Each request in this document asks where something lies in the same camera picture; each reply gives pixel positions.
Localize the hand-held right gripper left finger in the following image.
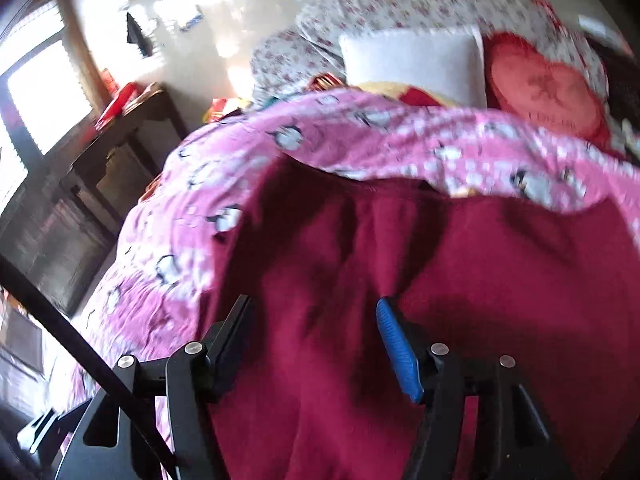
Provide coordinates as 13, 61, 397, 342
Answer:
55, 294, 253, 480

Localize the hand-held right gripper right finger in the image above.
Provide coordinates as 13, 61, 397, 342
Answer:
376, 297, 576, 480

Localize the dark red garment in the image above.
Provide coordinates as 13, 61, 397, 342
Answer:
192, 157, 640, 480

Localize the pink penguin print blanket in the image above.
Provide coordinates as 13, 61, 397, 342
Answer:
50, 87, 640, 461

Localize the dark low cabinet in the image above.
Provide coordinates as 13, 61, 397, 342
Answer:
0, 180, 117, 317

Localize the dark wooden desk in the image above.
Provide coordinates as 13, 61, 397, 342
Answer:
60, 87, 188, 233

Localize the red box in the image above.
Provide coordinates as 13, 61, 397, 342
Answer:
95, 82, 142, 128

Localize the yellow and red cloth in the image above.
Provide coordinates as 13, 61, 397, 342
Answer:
357, 80, 447, 109

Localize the white pillow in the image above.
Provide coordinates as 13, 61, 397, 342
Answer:
339, 27, 488, 108

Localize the window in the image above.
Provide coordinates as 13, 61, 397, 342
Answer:
0, 0, 97, 211

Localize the red heart-shaped pillow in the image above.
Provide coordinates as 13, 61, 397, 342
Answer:
482, 32, 612, 143

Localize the dark hanging garment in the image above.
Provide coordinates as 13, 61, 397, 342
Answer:
125, 10, 152, 59

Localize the floral cushion with red trim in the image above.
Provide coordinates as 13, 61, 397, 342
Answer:
527, 0, 610, 78

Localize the black cable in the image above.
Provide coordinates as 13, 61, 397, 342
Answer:
0, 255, 182, 480

